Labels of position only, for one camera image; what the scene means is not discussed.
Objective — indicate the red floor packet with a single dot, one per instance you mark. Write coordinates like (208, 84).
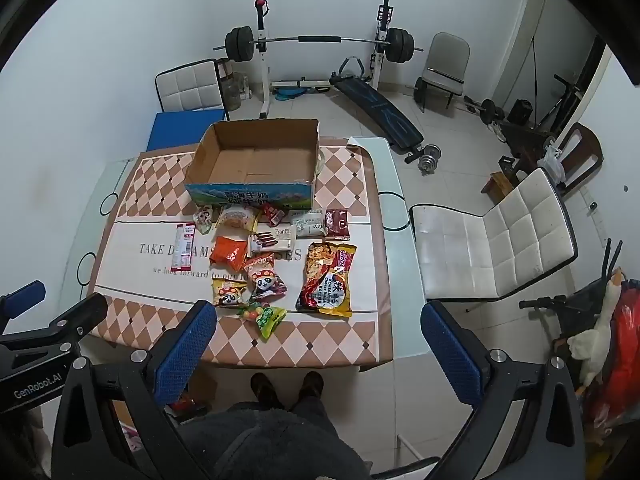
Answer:
(187, 406)

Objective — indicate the pink and white box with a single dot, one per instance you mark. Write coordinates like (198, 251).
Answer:
(132, 437)

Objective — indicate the person's left shoe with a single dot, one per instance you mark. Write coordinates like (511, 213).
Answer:
(265, 390)

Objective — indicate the red bag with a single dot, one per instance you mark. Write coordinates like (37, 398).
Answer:
(620, 360)

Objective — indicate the white plastic bag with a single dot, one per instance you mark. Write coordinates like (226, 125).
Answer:
(552, 162)

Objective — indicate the red and white strip packet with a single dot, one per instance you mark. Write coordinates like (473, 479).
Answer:
(183, 247)

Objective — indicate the orange and red snack packet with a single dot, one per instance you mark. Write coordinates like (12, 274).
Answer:
(257, 262)

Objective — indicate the white and green snack packet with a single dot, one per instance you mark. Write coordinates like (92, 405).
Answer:
(307, 222)

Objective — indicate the yellow mushroom panda snack packet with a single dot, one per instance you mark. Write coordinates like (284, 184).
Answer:
(229, 294)

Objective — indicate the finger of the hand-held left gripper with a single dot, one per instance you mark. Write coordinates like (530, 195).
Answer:
(25, 294)
(70, 322)

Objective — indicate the yellow-edged bread packet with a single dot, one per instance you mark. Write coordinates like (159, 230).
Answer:
(235, 218)

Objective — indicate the brown wooden chair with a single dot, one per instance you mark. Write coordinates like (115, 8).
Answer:
(585, 152)

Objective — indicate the small wooden stool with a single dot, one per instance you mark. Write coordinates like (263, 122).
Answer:
(497, 183)

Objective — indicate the red mushroom panda snack packet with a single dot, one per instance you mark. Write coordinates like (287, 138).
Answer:
(267, 285)

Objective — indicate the white cushioned reclined chair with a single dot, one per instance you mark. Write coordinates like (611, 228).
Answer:
(500, 240)

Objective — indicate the person's shoe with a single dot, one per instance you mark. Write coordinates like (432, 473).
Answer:
(311, 390)
(265, 390)

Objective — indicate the black dumbbell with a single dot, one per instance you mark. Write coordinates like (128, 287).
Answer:
(487, 110)

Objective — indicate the person's dark clothing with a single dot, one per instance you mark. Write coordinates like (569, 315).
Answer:
(270, 445)

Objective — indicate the black speaker box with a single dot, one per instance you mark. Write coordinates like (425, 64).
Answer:
(520, 111)

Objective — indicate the small red snack packet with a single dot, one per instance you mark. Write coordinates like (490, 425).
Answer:
(273, 214)

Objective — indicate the chrome dumbbell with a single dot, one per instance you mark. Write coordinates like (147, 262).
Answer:
(430, 157)

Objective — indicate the dark red snack packet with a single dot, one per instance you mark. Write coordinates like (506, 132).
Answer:
(337, 223)

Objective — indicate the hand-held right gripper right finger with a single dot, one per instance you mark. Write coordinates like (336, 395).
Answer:
(452, 355)

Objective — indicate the white biscuit box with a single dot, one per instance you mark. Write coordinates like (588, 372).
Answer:
(272, 241)

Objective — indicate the black sit-up bench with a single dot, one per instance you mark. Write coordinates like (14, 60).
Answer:
(380, 110)

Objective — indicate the barbell with black plates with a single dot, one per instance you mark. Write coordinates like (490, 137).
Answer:
(320, 39)

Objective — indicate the person's right shoe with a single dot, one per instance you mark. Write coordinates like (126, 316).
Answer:
(311, 390)

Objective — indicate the small cartoon snack packet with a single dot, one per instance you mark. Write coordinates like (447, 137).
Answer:
(204, 218)

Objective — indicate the grey office chair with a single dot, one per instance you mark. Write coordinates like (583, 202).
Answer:
(447, 60)

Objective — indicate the green candy packet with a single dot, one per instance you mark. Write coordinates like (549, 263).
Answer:
(267, 320)

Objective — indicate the white squat rack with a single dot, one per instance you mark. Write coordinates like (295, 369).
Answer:
(262, 80)

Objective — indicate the blue disc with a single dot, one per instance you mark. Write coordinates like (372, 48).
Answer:
(290, 93)

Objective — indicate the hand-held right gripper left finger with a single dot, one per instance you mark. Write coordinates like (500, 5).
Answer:
(186, 347)

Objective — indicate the glass jar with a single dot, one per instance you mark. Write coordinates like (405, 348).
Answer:
(231, 87)

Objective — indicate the white goose plush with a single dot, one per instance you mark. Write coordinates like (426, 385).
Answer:
(597, 330)

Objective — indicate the large blue snack bag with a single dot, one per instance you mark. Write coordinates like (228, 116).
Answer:
(150, 260)

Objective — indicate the cardboard box with blue print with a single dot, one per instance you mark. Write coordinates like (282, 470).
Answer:
(250, 160)

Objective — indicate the blue board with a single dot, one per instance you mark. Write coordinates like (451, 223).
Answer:
(175, 130)

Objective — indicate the plain orange snack packet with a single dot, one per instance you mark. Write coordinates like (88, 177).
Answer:
(227, 252)

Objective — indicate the white quilted chair black frame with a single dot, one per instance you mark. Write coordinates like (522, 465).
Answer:
(190, 87)

